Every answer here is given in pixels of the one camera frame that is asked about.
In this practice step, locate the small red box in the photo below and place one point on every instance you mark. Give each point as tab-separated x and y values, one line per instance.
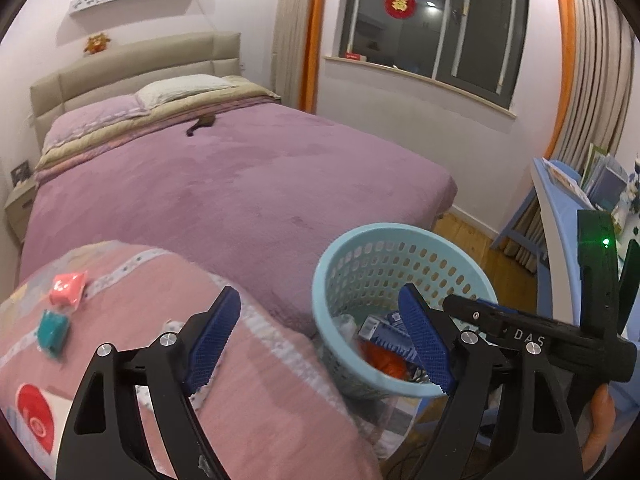
355	56

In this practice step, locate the purple bedspread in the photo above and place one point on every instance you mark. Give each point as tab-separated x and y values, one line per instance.
250	190

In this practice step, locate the pink plastic packet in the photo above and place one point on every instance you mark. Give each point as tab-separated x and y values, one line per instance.
67	287

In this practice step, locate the beige nightstand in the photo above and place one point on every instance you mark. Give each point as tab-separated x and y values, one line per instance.
20	210

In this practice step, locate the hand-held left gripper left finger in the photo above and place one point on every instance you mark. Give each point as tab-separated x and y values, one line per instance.
215	340

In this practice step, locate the light blue desk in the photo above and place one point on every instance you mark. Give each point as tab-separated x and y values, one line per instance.
560	220

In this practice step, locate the white patterned pillow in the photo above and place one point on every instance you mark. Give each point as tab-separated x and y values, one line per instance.
185	87

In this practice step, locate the clear plastic bottle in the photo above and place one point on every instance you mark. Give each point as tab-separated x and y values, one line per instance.
347	327

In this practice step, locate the blue and white carton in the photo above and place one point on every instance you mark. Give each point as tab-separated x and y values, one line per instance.
390	340

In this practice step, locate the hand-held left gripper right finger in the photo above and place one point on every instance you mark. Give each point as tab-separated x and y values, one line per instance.
425	340

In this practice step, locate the dark framed window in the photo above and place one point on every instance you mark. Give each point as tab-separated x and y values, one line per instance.
495	35

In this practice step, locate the bed with beige headboard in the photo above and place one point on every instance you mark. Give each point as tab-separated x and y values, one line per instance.
150	60

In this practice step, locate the teal plastic packet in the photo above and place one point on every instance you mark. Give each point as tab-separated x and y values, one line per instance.
52	330

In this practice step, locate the white window sill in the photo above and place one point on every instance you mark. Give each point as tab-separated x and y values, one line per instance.
425	85

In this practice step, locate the orange plush toy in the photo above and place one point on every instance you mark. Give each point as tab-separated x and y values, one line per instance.
96	44

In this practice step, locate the paper booklets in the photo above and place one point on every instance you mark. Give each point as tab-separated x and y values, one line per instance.
605	180

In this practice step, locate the person's right hand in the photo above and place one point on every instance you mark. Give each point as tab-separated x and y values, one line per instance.
600	425

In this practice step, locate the checkered floor mat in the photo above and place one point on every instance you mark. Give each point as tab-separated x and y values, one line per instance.
385	425

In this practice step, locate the small dark photo frame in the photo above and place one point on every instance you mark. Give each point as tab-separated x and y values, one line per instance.
21	171

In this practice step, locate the white and blue figurine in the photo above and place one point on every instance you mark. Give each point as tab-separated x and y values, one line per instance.
631	195

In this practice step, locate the dark brown cloth item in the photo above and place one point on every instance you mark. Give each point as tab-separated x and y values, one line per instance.
204	124

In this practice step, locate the purple pillow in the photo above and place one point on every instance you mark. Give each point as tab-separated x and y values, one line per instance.
95	120

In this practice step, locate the beige and orange curtain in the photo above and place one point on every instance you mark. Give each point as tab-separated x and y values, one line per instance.
595	60
300	35

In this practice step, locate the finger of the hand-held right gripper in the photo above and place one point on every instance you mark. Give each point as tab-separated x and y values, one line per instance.
505	325

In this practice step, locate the light blue plastic basket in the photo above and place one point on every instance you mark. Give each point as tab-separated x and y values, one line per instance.
350	260

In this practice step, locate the orange plastic bag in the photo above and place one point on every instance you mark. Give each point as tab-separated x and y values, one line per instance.
385	360

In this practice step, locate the red round window decal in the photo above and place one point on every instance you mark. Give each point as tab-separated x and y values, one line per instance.
399	4

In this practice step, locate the white card with red circle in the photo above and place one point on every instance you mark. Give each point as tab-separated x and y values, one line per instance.
35	410

